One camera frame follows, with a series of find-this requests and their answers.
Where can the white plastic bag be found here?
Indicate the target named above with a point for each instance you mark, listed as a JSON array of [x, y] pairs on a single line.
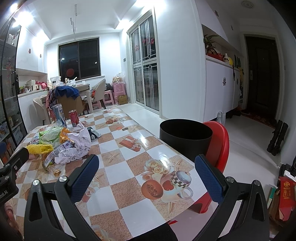
[[221, 118], [81, 139]]

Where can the potted plant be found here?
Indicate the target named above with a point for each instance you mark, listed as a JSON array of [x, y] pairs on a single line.
[[209, 47]]

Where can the pink plastic stools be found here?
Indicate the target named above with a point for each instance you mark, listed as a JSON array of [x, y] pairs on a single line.
[[113, 91]]

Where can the red plastic stool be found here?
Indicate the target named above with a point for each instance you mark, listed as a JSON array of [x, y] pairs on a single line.
[[217, 155]]

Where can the black round trash bin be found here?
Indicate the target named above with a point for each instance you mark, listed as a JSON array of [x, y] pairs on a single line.
[[189, 137]]

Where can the blue cloth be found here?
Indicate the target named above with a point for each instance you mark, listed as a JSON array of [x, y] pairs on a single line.
[[66, 90]]

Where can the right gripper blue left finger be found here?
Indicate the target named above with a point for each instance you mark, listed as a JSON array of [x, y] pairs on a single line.
[[77, 183]]

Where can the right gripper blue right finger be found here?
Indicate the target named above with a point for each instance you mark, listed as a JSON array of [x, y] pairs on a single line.
[[216, 183]]

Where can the red soda can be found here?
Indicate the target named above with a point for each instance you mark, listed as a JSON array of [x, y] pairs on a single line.
[[73, 115]]

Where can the orange snack bag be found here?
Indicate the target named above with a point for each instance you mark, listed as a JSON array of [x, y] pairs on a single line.
[[63, 137]]

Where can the beige dining chair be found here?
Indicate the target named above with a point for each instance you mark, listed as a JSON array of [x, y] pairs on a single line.
[[99, 90]]

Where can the white dining table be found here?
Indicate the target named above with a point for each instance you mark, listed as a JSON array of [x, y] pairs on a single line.
[[85, 90]]

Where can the lavender snack packet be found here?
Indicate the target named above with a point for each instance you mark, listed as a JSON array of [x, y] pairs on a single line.
[[50, 159]]

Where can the cardboard box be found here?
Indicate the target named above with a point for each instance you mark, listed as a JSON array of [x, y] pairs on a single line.
[[69, 103]]

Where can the glass display cabinet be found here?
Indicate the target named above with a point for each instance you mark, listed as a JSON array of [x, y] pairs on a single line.
[[13, 129]]

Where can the yellow corrugated sponge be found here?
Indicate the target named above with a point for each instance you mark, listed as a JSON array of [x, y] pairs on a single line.
[[37, 149]]

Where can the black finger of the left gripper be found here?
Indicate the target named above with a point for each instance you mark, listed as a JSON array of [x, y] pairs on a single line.
[[19, 158]]

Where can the dark entrance door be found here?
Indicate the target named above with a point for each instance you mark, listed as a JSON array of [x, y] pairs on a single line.
[[263, 79]]

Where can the white plastic bag on floor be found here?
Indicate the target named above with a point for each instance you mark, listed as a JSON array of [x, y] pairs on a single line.
[[221, 118]]

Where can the black boots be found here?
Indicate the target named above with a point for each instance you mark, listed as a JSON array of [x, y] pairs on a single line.
[[278, 137]]

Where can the white shoe cabinet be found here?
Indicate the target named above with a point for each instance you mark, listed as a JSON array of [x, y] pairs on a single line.
[[222, 88]]

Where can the glass sliding door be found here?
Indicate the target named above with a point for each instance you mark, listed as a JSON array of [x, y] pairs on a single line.
[[144, 53]]

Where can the dark window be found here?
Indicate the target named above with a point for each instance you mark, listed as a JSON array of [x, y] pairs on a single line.
[[79, 59]]

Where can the red gift box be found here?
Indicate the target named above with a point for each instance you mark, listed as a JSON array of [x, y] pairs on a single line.
[[287, 198]]

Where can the green plastic bag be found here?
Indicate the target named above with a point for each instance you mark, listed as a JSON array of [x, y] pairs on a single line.
[[50, 136]]

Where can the blue white drink carton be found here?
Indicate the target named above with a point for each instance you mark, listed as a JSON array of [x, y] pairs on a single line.
[[59, 114]]

